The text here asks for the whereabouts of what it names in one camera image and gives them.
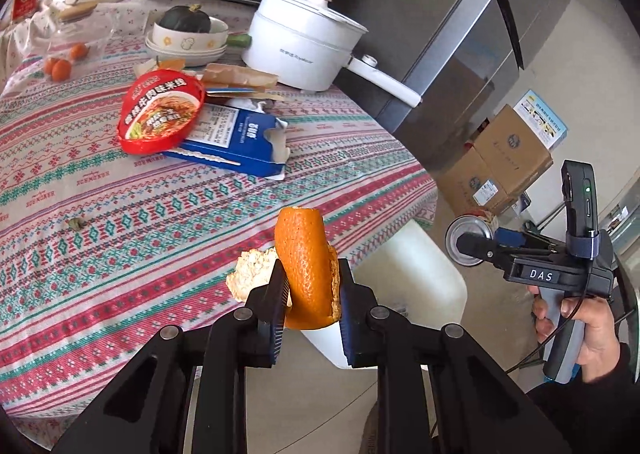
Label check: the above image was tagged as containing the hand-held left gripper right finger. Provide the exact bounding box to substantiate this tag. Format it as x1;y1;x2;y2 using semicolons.
337;259;573;454

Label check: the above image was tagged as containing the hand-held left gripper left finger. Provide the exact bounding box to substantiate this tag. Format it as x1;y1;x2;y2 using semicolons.
50;264;292;454

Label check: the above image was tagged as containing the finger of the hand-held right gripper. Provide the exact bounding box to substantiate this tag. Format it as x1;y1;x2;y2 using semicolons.
495;228;568;255
457;233;517;275

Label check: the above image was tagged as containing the red drink can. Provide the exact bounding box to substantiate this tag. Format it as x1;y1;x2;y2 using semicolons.
445;214;499;266

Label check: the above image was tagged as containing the white plastic bin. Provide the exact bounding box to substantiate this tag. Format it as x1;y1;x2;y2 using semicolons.
300;219;468;371

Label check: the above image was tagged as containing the orange peel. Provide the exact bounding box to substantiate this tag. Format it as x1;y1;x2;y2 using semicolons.
226;207;344;331

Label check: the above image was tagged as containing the person's right forearm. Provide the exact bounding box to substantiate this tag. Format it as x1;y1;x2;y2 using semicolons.
525;341;638;454

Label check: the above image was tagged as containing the person's right hand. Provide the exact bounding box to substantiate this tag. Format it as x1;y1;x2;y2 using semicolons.
525;284;622;383

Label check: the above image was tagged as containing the brown cardboard box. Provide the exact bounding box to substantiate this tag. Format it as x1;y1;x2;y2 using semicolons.
437;146;522;221
472;104;555;198

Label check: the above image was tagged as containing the blue white printed box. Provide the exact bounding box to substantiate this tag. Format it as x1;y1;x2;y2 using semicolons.
520;90;569;151

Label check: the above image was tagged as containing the striped patterned tablecloth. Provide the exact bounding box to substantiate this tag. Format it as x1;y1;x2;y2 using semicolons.
0;41;439;450

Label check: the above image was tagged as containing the blue milk carton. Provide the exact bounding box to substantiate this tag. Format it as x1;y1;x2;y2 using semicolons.
170;102;292;183

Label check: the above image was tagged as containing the grey refrigerator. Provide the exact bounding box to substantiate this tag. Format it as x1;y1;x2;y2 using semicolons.
330;0;584;135

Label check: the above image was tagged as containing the red instant noodle bowl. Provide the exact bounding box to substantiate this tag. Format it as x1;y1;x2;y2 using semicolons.
117;68;207;155

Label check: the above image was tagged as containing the white electric cooking pot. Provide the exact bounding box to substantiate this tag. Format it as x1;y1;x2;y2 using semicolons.
241;0;423;108

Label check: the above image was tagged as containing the white flower print plate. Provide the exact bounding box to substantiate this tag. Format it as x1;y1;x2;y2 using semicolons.
145;31;229;68

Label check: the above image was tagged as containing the white flower print bowl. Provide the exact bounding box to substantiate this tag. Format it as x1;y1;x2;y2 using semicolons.
152;16;230;55

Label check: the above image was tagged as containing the dark green squash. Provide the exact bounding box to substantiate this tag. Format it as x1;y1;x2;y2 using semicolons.
159;4;212;34

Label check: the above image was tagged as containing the white floral tablecloth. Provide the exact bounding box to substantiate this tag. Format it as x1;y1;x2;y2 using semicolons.
0;0;263;102

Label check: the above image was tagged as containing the clear plastic bag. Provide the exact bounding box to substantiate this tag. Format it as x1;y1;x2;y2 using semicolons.
36;1;119;85

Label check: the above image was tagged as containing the round wooden lid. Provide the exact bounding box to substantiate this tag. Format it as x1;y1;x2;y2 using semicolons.
59;4;99;23

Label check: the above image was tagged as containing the black cable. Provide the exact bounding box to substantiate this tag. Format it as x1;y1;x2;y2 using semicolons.
504;291;632;376

